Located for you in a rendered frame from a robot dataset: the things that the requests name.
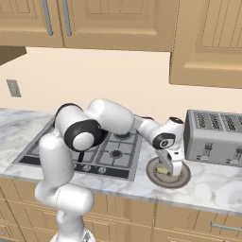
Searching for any grey metal toaster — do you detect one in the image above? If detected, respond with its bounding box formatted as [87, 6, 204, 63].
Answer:
[182, 109, 242, 167]

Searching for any tan tall cupboard door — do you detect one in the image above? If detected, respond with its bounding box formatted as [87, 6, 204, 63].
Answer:
[168, 0, 242, 90]

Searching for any black and grey gas hob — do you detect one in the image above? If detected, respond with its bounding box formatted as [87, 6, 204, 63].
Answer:
[11, 116, 145, 182]

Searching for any round grey-brown plate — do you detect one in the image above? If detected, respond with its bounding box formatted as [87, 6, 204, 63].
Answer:
[146, 156, 193, 190]

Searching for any tan extractor hood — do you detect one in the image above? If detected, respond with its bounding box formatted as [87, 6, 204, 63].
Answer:
[0, 45, 28, 66]

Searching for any black pan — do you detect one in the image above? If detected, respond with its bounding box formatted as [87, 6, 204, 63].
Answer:
[77, 126, 111, 164]

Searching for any grey cupboard door handle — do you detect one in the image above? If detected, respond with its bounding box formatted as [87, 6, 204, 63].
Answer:
[60, 0, 73, 38]
[42, 0, 54, 37]

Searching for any grey wall socket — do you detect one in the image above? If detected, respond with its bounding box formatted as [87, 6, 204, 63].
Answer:
[6, 78, 23, 98]

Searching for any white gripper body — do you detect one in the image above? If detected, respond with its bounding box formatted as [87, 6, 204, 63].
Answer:
[157, 150, 184, 178]

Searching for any tan wall cupboard door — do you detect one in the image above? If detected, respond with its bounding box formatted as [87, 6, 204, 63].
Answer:
[57, 0, 180, 53]
[0, 0, 65, 49]

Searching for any tan drawer front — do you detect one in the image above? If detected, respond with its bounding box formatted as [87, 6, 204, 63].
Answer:
[82, 192, 157, 242]
[152, 202, 242, 242]
[0, 178, 60, 242]

